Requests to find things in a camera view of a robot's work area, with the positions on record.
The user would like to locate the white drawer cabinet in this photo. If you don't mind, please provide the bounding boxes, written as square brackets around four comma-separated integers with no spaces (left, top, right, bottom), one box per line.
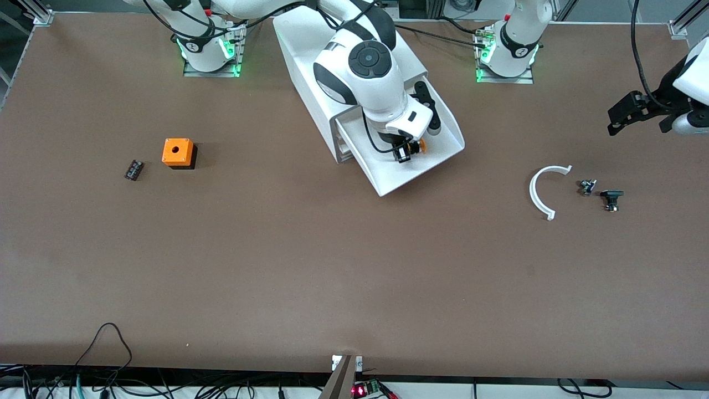
[273,0,430,164]

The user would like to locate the black clamp component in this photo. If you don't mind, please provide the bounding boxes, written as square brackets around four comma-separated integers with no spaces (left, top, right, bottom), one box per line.
[600,190,625,213]

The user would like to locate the aluminium profile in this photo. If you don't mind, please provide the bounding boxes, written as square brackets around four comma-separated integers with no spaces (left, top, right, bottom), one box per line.
[667,0,709,39]
[19,0,54,25]

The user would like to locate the white curved plastic arc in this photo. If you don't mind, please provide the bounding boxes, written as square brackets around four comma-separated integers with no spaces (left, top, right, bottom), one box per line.
[529,165,573,221]

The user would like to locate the orange box with hole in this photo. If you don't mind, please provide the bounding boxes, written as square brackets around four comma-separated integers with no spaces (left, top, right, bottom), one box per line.
[162,138,198,170]

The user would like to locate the red LED circuit board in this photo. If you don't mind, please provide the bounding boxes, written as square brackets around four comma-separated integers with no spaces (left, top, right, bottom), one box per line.
[351,379,398,399]

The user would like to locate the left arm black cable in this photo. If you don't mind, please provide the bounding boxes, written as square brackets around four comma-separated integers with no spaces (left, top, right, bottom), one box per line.
[631,0,665,106]

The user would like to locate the black cables on table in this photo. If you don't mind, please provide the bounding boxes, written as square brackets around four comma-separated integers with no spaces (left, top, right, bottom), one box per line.
[391,22,491,50]

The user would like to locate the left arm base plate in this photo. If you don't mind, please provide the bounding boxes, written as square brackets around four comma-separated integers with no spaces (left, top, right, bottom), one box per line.
[475,27,535,85]

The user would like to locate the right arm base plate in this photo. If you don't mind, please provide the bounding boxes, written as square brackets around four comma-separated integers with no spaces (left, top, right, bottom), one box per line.
[183,21,248,78]

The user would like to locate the grey camera pole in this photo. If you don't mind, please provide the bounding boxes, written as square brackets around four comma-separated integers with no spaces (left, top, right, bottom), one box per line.
[317,355,358,399]

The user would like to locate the black cable bundle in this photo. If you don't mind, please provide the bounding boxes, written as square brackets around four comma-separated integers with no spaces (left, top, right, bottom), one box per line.
[0,363,333,399]

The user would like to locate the looped black cable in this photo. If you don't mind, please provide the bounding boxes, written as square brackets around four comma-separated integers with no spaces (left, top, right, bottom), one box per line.
[75,323,133,383]

